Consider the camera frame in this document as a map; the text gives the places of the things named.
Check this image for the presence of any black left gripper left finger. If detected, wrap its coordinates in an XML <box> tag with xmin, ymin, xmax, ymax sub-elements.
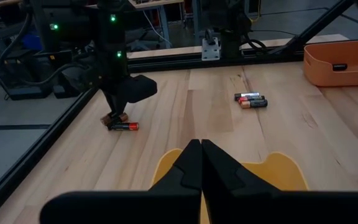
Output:
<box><xmin>39</xmin><ymin>139</ymin><xmax>203</xmax><ymax>224</ymax></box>

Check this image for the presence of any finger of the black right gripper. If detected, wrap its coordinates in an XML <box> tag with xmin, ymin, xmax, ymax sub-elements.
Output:
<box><xmin>116</xmin><ymin>93</ymin><xmax>127</xmax><ymax>116</ymax></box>
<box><xmin>104</xmin><ymin>93</ymin><xmax>117</xmax><ymax>125</ymax></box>

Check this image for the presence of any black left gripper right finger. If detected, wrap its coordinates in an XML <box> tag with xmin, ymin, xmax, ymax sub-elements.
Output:
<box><xmin>202</xmin><ymin>139</ymin><xmax>358</xmax><ymax>224</ymax></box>

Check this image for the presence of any copper and black battery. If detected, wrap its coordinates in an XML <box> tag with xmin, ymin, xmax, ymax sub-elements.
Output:
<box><xmin>240</xmin><ymin>99</ymin><xmax>269</xmax><ymax>110</ymax></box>
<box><xmin>100</xmin><ymin>112</ymin><xmax>129</xmax><ymax>126</ymax></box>

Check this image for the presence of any red and black battery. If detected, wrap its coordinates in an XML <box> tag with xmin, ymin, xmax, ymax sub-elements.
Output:
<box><xmin>237</xmin><ymin>95</ymin><xmax>266</xmax><ymax>105</ymax></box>
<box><xmin>108</xmin><ymin>121</ymin><xmax>140</xmax><ymax>132</ymax></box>

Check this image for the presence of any yellow plastic bin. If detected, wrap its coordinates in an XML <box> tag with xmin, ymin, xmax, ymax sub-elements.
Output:
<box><xmin>150</xmin><ymin>148</ymin><xmax>310</xmax><ymax>224</ymax></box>

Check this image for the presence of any silver and black battery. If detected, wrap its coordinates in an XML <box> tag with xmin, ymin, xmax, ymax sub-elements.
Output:
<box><xmin>234</xmin><ymin>91</ymin><xmax>260</xmax><ymax>101</ymax></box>

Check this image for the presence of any grey table leg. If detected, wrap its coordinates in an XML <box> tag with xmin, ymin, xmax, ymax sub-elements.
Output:
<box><xmin>157</xmin><ymin>5</ymin><xmax>171</xmax><ymax>49</ymax></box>

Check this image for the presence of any black equipment base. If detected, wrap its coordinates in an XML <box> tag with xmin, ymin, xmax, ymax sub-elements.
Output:
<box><xmin>6</xmin><ymin>83</ymin><xmax>80</xmax><ymax>101</ymax></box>

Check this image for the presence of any wooden table top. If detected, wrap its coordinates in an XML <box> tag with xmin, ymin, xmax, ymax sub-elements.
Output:
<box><xmin>128</xmin><ymin>0</ymin><xmax>185</xmax><ymax>10</ymax></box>

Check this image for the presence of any blue object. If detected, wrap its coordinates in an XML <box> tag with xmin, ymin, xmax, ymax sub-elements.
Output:
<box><xmin>22</xmin><ymin>32</ymin><xmax>42</xmax><ymax>51</ymax></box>

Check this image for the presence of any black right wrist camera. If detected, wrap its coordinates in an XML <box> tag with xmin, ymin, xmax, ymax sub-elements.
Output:
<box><xmin>124</xmin><ymin>74</ymin><xmax>158</xmax><ymax>105</ymax></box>

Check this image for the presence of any black table edge rail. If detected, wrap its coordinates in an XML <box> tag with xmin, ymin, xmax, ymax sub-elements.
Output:
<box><xmin>0</xmin><ymin>86</ymin><xmax>105</xmax><ymax>224</ymax></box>
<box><xmin>126</xmin><ymin>37</ymin><xmax>358</xmax><ymax>75</ymax></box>

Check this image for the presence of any white cable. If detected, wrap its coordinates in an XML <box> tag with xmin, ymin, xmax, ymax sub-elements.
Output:
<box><xmin>142</xmin><ymin>11</ymin><xmax>173</xmax><ymax>48</ymax></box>

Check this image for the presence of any grey metal bracket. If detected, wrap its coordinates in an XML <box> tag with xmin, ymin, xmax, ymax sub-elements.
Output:
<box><xmin>201</xmin><ymin>29</ymin><xmax>222</xmax><ymax>62</ymax></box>

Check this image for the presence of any black frame post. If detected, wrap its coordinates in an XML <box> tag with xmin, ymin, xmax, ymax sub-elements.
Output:
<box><xmin>221</xmin><ymin>0</ymin><xmax>245</xmax><ymax>60</ymax></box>

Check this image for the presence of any black coiled cable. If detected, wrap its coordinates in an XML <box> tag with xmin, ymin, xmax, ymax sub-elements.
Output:
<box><xmin>242</xmin><ymin>32</ymin><xmax>270</xmax><ymax>52</ymax></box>

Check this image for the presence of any yellow cable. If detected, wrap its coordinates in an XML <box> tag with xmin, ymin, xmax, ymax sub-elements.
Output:
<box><xmin>249</xmin><ymin>0</ymin><xmax>262</xmax><ymax>23</ymax></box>

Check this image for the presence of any black diagonal frame strut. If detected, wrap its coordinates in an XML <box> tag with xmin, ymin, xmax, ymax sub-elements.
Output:
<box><xmin>267</xmin><ymin>0</ymin><xmax>356</xmax><ymax>55</ymax></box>

